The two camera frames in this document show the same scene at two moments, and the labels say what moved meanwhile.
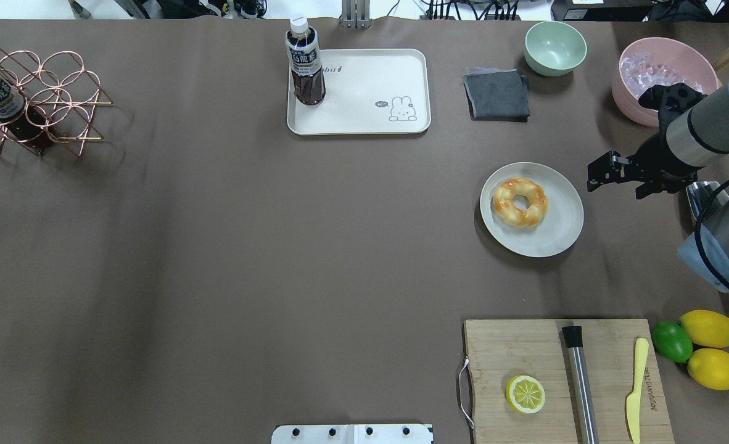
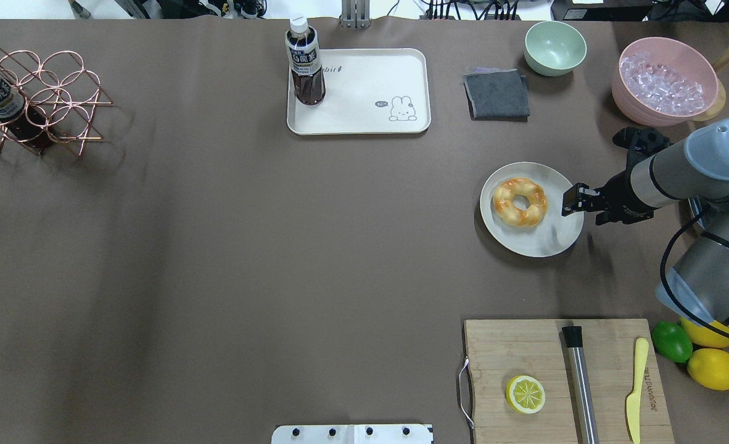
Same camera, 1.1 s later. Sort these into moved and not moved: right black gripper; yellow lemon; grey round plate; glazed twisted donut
Moved: right black gripper
Not moved: grey round plate; glazed twisted donut; yellow lemon
